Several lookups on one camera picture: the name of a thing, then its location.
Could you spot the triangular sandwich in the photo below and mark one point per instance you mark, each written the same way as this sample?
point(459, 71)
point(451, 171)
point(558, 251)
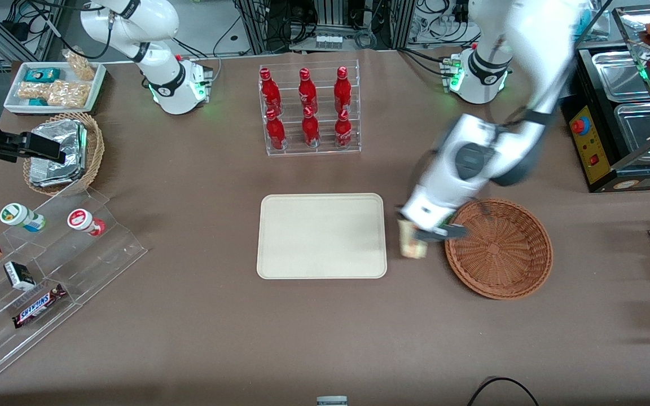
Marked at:
point(411, 243)

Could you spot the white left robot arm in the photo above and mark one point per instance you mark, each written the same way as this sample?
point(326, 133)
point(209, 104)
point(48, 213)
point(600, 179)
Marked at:
point(488, 70)

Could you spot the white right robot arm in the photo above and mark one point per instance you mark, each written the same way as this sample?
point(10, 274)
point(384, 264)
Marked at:
point(164, 79)

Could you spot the light wicker basket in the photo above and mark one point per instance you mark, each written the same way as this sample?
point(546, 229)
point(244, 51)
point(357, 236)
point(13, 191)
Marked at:
point(95, 149)

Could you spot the white snack tray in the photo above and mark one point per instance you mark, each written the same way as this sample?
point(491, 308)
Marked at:
point(14, 104)

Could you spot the brown wicker basket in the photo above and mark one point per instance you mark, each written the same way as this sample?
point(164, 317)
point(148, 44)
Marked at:
point(500, 254)

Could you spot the beige rectangular tray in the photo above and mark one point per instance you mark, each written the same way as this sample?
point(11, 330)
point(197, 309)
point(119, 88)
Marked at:
point(321, 235)

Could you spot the foil wrapped package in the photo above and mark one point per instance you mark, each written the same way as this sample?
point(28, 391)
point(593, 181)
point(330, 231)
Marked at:
point(71, 152)

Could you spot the clear bag of snacks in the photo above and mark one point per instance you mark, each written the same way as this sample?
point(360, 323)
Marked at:
point(68, 94)
point(81, 66)
point(31, 90)

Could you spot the teal snack box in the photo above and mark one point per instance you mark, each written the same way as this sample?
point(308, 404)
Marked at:
point(43, 74)

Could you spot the green capped yogurt bottle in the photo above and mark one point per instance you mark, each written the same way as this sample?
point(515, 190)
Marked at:
point(17, 216)

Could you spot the red capped yogurt bottle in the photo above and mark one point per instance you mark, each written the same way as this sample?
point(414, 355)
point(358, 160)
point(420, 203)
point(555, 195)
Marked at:
point(83, 221)

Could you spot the clear acrylic stepped shelf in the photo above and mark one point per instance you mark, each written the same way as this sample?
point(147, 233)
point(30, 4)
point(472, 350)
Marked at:
point(93, 265)

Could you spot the small black white box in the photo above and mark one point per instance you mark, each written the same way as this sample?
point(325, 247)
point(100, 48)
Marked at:
point(19, 275)

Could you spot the red cola bottle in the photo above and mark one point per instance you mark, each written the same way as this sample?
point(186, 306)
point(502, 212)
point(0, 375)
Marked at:
point(270, 93)
point(342, 90)
point(310, 131)
point(307, 93)
point(275, 132)
point(343, 132)

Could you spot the clear acrylic bottle rack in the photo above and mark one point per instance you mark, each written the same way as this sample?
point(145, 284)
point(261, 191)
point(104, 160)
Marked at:
point(325, 149)

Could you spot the Snickers chocolate bar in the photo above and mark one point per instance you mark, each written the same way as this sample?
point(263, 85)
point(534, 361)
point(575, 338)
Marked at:
point(38, 305)

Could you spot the black food warmer appliance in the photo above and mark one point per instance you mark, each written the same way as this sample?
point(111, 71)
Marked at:
point(604, 169)

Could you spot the red emergency button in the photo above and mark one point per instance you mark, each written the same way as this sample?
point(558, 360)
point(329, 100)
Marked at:
point(580, 125)

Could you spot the grey device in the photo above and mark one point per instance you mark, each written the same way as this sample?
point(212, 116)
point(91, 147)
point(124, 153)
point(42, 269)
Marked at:
point(332, 401)

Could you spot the teal cloth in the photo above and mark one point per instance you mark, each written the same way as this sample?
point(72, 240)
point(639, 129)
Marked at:
point(584, 21)

